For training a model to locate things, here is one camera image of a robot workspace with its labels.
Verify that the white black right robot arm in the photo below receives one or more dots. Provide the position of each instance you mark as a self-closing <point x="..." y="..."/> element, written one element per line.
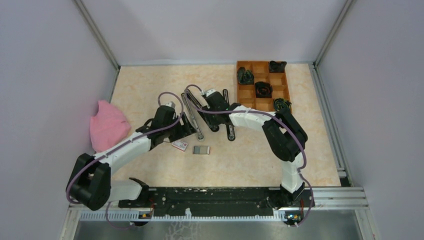
<point x="286" y="138"/>

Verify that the dark rolled sock back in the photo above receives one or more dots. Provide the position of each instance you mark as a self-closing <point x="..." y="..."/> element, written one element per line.
<point x="277" y="66"/>

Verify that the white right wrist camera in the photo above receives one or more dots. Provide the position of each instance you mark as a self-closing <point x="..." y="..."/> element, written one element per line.
<point x="207" y="93"/>

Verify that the blue green rolled sock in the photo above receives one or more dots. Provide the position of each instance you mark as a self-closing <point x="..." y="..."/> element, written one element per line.
<point x="281" y="103"/>

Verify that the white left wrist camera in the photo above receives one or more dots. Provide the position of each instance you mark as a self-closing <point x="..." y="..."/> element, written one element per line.
<point x="171" y="104"/>

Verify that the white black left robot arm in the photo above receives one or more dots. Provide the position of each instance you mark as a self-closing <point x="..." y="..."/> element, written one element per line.
<point x="91" y="184"/>

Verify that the staple box tray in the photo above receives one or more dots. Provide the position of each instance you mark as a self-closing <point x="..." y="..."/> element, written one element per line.
<point x="201" y="150"/>

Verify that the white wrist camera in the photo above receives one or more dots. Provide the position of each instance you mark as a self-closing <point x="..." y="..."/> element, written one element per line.
<point x="171" y="104"/>
<point x="207" y="93"/>

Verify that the red white staple box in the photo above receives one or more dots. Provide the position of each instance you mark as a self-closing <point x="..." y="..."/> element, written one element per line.
<point x="180" y="145"/>

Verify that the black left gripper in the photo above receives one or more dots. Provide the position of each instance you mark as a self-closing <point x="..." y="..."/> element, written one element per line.
<point x="184" y="129"/>

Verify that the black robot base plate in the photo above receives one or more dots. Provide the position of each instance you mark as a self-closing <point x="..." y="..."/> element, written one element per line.
<point x="223" y="203"/>

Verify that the grey silver stapler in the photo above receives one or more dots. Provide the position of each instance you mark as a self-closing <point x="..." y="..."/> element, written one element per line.
<point x="199" y="135"/>

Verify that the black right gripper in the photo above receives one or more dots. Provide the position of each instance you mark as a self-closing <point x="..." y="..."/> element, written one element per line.
<point x="206" y="107"/>

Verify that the wooden compartment tray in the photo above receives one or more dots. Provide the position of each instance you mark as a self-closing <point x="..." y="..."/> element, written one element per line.
<point x="245" y="94"/>

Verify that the green camouflage rolled sock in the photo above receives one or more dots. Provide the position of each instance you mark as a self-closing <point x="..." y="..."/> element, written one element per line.
<point x="245" y="76"/>

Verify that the pink cloth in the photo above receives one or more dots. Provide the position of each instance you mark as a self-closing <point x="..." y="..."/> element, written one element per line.
<point x="108" y="127"/>

